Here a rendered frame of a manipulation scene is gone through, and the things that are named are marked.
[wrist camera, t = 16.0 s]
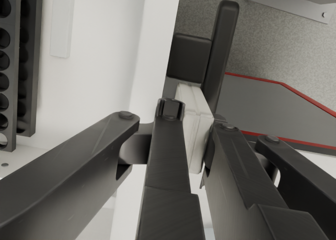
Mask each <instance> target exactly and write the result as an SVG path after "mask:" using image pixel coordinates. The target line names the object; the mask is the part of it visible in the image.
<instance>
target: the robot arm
mask: <svg viewBox="0 0 336 240"><path fill-rule="evenodd" d="M204 163H205V166H204V170H203V174H202V178H201V182H200V187H199V189H202V187H203V186H205V190H206V195H207V200H208V205H209V210H210V215H211V220H212V225H213V230H214V236H215V240H336V179H335V178H334V177H332V176H331V175H330V174H328V173H327V172H325V171H324V170H323V169H321V168H320V167H318V166H317V165H316V164H314V163H313V162H312V161H310V160H309V159H307V158H306V157H305V156H303V155H302V154H300V153H299V152H298V151H296V150H295V149H293V148H292V147H291V146H289V145H288V144H286V143H285V142H284V141H282V140H280V139H278V138H277V137H275V136H272V135H259V136H258V137H257V141H256V143H254V142H250V141H247V140H246V138H245V137H244V135H243V134H242V132H241V131H240V130H239V129H238V128H237V127H234V126H233V125H231V124H228V122H227V121H226V119H225V117H223V116H222V115H220V114H214V113H211V110H210V108H209V106H208V104H207V102H206V100H205V97H204V95H203V93H202V91H201V89H200V87H199V85H196V84H190V85H188V83H185V82H179V83H177V88H176V93H175V98H174V99H171V98H159V99H158V102H157V106H156V110H155V116H154V121H153V122H151V123H140V117H139V116H138V115H136V114H133V113H131V112H129V111H120V112H113V113H111V114H110V115H108V116H106V117H105V118H103V119H101V120H100V121H98V122H97V123H95V124H93V125H92V126H90V127H88V128H86V129H85V130H83V131H81V132H80V133H78V134H76V135H75V136H73V137H71V138H70V139H68V140H66V141H65V142H63V143H61V144H60V145H58V146H56V147H55V148H53V149H51V150H49V151H48V152H46V153H44V154H43V155H41V156H39V157H38V158H36V159H34V160H33V161H31V162H29V163H28V164H26V165H24V166H23V167H21V168H19V169H17V170H16V171H14V172H12V173H11V174H9V175H7V176H6V177H4V178H2V179H1V180H0V240H75V239H76V238H77V237H78V236H79V235H80V233H81V232H82V231H83V230H84V228H85V227H86V226H87V225H88V224H89V222H90V221H91V220H92V219H93V218H94V216H95V215H96V214H97V213H98V212H99V210H100V209H101V208H102V207H103V206H104V204H105V203H106V202H107V201H108V200H109V198H110V197H111V196H112V195H113V193H114V192H115V191H116V190H117V189H118V187H119V186H120V185H121V184H122V183H123V181H124V180H125V179H126V178H127V177H128V175H129V174H130V173H131V171H132V168H133V164H146V171H145V177H144V183H143V190H142V196H141V202H140V208H139V215H138V221H137V227H136V233H135V240H206V237H205V231H204V225H203V219H202V213H201V207H200V200H199V196H198V194H193V193H191V185H190V177H189V173H192V174H199V173H201V172H202V169H203V165H204ZM278 171H279V172H280V180H279V183H278V186H277V187H276V186H275V185H274V183H275V180H276V177H277V174H278Z"/></svg>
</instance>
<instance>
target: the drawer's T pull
mask: <svg viewBox="0 0 336 240"><path fill-rule="evenodd" d="M239 11H240V6H239V4H238V3H237V2H234V1H229V0H222V1H221V2H220V3H219V5H218V8H217V12H216V17H215V21H214V26H213V31H212V35H211V39H209V38H204V37H198V36H193V35H188V34H182V33H174V35H173V36H172V42H171V47H170V53H169V59H168V64H167V70H166V76H167V77H168V78H170V79H176V80H181V81H187V82H192V83H198V84H201V86H200V89H201V91H202V93H203V95H204V97H205V100H206V102H207V104H208V106H209V108H210V111H211V113H214V114H215V113H216V109H217V105H218V101H219V96H220V92H221V88H222V84H223V79H224V75H225V71H226V67H227V63H228V58H229V54H230V50H231V46H232V41H233V37H234V33H235V29H236V25H237V20H238V16H239Z"/></svg>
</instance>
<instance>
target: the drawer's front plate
mask: <svg viewBox="0 0 336 240"><path fill-rule="evenodd" d="M178 4H179V0H145V4H144V11H143V17H142V24H141V31H140V38H139V44H138V51H137V58H136V65H135V71H134V78H133V85H132V92H131V99H130V105H129V112H131V113H133V114H136V115H138V116H139V117H140V122H139V123H151V122H153V121H154V117H155V112H156V106H157V103H158V99H159V98H162V94H163V88H164V83H165V77H166V71H167V66H168V60H169V55H170V49H171V44H172V38H173V32H174V27H175V21H176V16H177V10H178ZM146 167H147V165H146V164H133V166H132V171H131V173H130V174H129V175H128V177H127V178H126V179H125V180H124V181H123V183H122V184H121V185H120V186H119V187H118V189H117V193H116V200H115V207H114V214H113V220H112V227H111V234H110V240H135V236H136V229H137V223H138V217H139V210H140V204H141V198H142V192H143V185H144V179H145V173H146Z"/></svg>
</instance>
